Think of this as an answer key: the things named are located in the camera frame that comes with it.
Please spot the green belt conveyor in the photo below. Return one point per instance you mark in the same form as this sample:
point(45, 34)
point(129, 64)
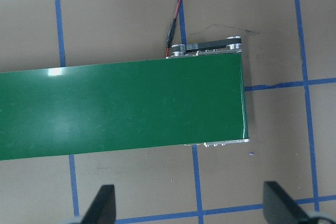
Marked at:
point(118, 108)

